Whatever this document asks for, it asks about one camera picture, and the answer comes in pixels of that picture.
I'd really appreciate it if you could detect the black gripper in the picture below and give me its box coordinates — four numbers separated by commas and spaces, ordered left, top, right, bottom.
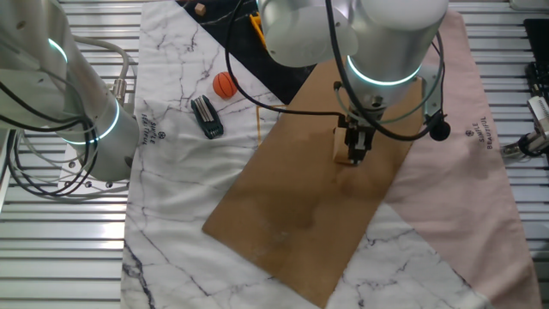
335, 106, 385, 166

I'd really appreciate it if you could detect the brown fibreboard sheet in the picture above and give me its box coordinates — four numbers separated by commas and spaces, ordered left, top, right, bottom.
202, 58, 443, 309

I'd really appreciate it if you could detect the orange mini basketball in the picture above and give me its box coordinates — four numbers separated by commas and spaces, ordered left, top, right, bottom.
212, 71, 239, 100

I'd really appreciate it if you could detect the dark green hex key set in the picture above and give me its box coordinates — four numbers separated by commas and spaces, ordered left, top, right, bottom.
190, 94, 225, 140

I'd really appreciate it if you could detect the yellow black cutter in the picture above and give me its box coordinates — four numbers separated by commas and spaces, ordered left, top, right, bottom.
249, 11, 268, 39

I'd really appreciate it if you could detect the marble pink black cloth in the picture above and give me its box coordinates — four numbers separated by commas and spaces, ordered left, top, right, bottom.
119, 0, 544, 309

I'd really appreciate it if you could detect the thick black camera cable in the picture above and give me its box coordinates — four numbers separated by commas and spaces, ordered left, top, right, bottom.
324, 0, 452, 142

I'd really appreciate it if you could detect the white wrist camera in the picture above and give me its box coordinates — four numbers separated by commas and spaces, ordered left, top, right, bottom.
422, 75, 447, 119

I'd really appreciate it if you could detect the grey camera on black clamp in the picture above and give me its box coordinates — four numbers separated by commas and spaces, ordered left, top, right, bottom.
500, 95, 549, 158

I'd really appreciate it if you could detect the grey cable with metal connector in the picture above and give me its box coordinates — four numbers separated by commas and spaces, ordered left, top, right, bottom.
72, 35, 132, 107

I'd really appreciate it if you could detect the black base cable bundle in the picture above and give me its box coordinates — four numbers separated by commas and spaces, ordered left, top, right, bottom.
0, 81, 100, 199

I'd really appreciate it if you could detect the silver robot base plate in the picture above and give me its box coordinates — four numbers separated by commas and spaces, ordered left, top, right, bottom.
57, 141, 130, 193

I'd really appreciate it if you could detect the white base cable bundle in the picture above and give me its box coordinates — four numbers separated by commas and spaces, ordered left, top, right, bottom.
6, 128, 130, 203

